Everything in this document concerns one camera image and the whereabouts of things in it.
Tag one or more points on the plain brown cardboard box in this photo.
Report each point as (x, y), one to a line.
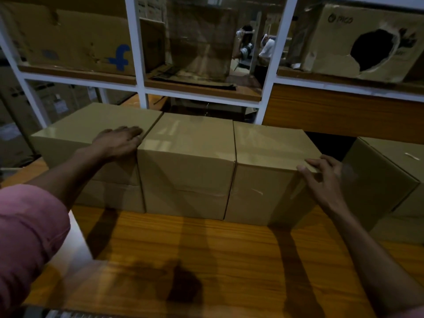
(265, 182)
(381, 182)
(188, 162)
(82, 122)

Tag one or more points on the crumpled brown cardboard box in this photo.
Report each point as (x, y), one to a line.
(198, 43)

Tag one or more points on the person's left forearm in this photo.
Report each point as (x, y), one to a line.
(63, 178)

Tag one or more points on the wooden drawer panel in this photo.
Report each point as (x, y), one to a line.
(341, 112)

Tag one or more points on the pink right shirt sleeve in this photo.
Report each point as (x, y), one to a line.
(412, 312)

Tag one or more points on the person's left hand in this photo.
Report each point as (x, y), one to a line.
(116, 142)

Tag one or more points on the person's right hand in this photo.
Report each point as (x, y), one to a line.
(328, 185)

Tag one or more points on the orange white sticker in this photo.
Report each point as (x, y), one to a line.
(412, 156)

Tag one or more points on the stack of large appliance cartons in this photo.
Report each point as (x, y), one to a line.
(20, 115)

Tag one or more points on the Pico box with hole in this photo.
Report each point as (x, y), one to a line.
(331, 46)

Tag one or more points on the pink left shirt sleeve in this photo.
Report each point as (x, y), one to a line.
(26, 235)

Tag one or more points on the pink shirt sleeve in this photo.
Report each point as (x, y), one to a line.
(26, 235)
(412, 312)

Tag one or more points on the white metal shelf rack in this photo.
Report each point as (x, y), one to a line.
(134, 46)

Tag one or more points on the person's right forearm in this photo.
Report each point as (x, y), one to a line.
(377, 261)

